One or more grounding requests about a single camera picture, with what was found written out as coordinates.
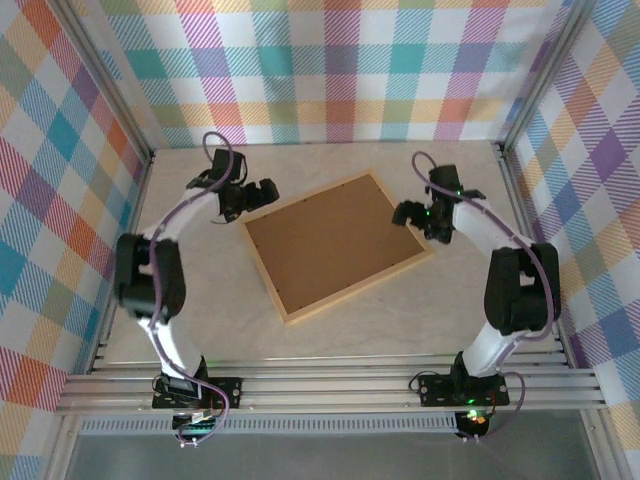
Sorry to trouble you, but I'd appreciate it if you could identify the light wooden picture frame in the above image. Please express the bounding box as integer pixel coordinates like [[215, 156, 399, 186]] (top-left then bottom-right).
[[243, 169, 435, 326]]

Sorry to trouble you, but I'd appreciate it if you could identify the brown frame backing board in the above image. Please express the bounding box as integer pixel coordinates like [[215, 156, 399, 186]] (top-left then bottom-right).
[[248, 174, 426, 316]]

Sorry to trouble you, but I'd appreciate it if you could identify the wide aluminium base beam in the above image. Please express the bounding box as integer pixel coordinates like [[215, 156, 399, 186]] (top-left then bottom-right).
[[54, 372, 609, 416]]

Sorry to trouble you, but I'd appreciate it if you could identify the aluminium lower strut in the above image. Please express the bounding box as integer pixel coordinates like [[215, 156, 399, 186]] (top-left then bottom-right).
[[45, 414, 84, 480], [582, 412, 626, 480]]

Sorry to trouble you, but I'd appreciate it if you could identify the aluminium side rail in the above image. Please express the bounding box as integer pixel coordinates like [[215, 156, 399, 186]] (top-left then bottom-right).
[[492, 142, 574, 369], [85, 147, 159, 375]]

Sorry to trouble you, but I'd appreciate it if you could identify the aluminium corner post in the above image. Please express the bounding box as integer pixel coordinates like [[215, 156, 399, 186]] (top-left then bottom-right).
[[49, 0, 156, 166], [497, 0, 601, 159]]

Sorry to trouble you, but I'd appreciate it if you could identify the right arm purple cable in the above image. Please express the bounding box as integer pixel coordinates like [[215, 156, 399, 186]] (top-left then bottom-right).
[[411, 152, 559, 446]]

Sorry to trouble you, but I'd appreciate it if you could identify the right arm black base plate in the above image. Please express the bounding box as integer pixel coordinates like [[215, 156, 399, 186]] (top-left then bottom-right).
[[418, 373, 511, 407]]

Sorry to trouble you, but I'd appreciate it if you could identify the aluminium table edge rail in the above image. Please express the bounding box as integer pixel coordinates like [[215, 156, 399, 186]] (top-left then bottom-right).
[[89, 353, 571, 374]]

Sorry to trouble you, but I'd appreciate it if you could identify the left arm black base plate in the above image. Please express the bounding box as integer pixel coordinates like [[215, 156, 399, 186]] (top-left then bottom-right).
[[151, 375, 245, 410]]

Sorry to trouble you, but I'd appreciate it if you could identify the grey slotted cable duct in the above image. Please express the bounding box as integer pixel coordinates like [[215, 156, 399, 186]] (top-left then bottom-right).
[[79, 418, 459, 436]]

